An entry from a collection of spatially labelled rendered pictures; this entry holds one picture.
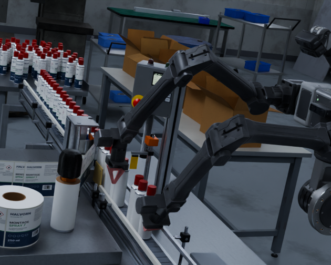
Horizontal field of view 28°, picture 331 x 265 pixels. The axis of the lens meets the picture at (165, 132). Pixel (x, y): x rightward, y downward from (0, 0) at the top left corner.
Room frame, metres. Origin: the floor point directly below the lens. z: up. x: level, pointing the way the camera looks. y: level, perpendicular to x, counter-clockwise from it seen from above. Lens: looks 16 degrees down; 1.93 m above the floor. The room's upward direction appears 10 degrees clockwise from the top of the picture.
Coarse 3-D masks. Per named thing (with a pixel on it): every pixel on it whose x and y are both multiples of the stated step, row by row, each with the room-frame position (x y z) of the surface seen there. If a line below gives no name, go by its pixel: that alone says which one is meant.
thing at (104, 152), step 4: (108, 148) 2.68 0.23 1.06; (104, 152) 2.67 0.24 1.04; (108, 152) 2.67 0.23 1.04; (104, 156) 2.67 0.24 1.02; (100, 160) 2.69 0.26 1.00; (104, 160) 2.67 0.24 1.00; (100, 164) 2.68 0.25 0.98; (104, 164) 2.67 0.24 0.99; (104, 168) 2.67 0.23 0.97; (104, 172) 2.67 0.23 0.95
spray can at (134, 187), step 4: (136, 176) 2.33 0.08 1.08; (140, 176) 2.33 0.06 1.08; (136, 180) 2.32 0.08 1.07; (136, 184) 2.32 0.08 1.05; (132, 188) 2.32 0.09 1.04; (136, 188) 2.31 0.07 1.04; (132, 192) 2.32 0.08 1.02; (132, 196) 2.31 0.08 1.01; (132, 200) 2.31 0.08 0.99; (128, 204) 2.33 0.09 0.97; (132, 204) 2.31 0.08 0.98; (128, 208) 2.32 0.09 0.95; (128, 212) 2.32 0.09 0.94; (128, 216) 2.32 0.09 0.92; (128, 220) 2.32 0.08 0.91
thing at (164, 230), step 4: (128, 184) 2.55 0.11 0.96; (128, 188) 2.52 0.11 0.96; (164, 228) 2.18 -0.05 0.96; (164, 232) 2.16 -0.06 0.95; (168, 232) 2.15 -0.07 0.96; (168, 236) 2.13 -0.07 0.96; (172, 236) 2.12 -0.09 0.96; (172, 240) 2.09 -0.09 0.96; (176, 240) 2.09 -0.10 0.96; (176, 244) 2.06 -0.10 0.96; (180, 248) 2.04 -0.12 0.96; (180, 252) 2.03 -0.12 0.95; (184, 252) 2.01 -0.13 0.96; (184, 256) 2.00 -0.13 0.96; (188, 256) 1.99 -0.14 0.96; (188, 260) 1.97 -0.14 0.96; (192, 260) 1.96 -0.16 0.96; (192, 264) 1.94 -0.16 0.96; (196, 264) 1.94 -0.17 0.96
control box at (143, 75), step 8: (144, 64) 2.51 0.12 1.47; (160, 64) 2.56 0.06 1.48; (136, 72) 2.51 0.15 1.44; (144, 72) 2.50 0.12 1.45; (152, 72) 2.49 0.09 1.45; (160, 72) 2.49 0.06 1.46; (136, 80) 2.50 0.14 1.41; (144, 80) 2.50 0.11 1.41; (136, 88) 2.50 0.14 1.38; (144, 88) 2.49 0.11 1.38; (136, 96) 2.50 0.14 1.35; (160, 104) 2.48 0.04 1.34; (168, 104) 2.48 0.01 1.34; (160, 112) 2.48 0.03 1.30; (168, 112) 2.48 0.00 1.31
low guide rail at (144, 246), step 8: (104, 192) 2.54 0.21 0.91; (112, 200) 2.46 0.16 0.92; (112, 208) 2.43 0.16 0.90; (120, 216) 2.34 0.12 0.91; (128, 224) 2.26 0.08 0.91; (136, 232) 2.20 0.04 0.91; (136, 240) 2.17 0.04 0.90; (144, 248) 2.10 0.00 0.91; (152, 256) 2.04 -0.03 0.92; (160, 264) 1.99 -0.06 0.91
